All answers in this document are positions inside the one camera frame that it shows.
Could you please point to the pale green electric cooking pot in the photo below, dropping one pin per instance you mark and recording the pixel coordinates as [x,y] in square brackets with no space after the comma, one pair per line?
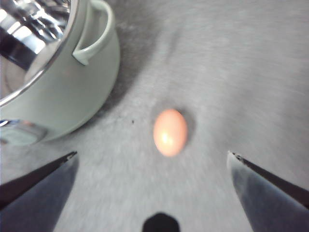
[72,96]

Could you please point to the brown egg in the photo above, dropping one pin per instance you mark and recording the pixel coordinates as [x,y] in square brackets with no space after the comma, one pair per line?
[170,132]

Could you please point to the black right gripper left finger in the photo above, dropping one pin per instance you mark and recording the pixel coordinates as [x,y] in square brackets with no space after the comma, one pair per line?
[36,200]

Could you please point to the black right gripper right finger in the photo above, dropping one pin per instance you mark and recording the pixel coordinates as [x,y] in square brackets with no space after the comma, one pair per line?
[272,205]

